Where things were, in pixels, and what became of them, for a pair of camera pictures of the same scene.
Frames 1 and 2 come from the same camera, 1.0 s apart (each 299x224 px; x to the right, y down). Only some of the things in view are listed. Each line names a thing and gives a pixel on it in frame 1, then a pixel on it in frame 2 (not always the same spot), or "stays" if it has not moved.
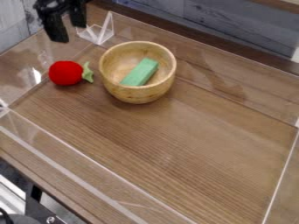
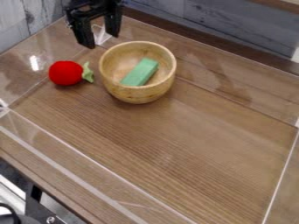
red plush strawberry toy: [67, 73] stays
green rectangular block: [140, 73] stays
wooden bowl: [138, 71] stays
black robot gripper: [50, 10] to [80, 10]
